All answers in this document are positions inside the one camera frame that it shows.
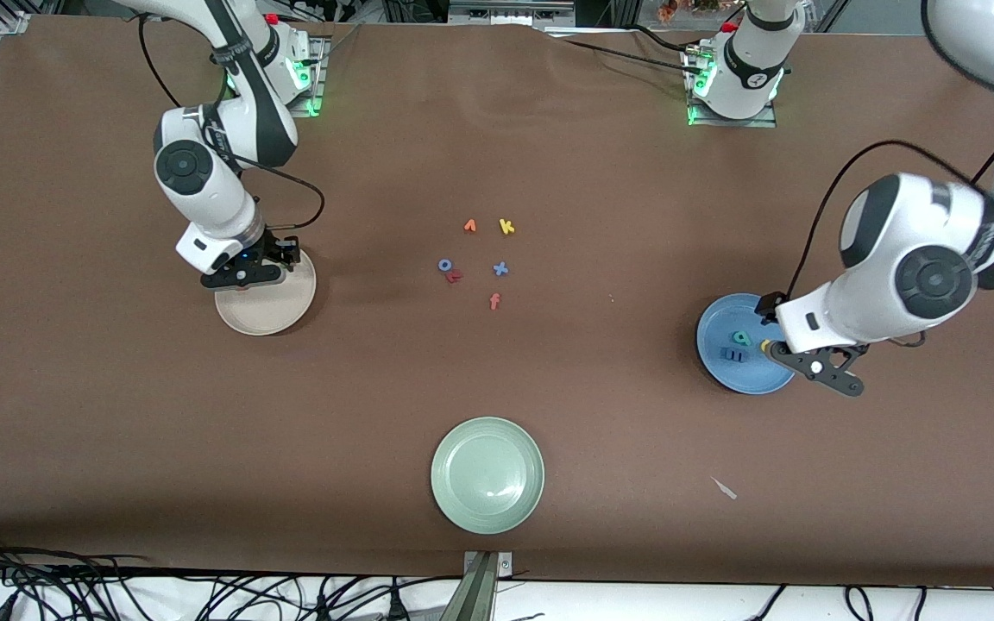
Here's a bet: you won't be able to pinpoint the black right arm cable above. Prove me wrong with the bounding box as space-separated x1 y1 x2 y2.
139 13 326 270

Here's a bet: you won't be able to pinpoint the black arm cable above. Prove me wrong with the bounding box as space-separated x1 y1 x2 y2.
139 13 326 270
754 78 994 325

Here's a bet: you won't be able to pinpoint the blue plate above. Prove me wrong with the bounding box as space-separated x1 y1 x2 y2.
695 293 800 396

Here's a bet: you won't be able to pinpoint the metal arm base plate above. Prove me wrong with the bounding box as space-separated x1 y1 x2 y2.
681 41 779 129
286 33 331 118

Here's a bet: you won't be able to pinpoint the black equipment rack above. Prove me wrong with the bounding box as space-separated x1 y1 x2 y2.
381 0 636 27

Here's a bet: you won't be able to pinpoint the dried orange flowers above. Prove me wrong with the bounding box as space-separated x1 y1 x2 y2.
656 0 745 23

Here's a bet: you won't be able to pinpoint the pale green plate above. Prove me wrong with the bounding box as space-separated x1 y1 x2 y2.
430 417 545 536

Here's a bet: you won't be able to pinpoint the black cable on table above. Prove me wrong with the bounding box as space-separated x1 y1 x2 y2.
540 24 705 78

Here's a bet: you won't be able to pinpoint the beige brown plate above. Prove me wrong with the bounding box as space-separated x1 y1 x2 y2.
214 248 318 336

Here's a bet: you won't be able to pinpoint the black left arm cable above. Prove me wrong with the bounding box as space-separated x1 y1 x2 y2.
754 78 994 325

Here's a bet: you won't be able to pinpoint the aluminium stand profile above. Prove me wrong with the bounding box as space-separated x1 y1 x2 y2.
459 550 514 621

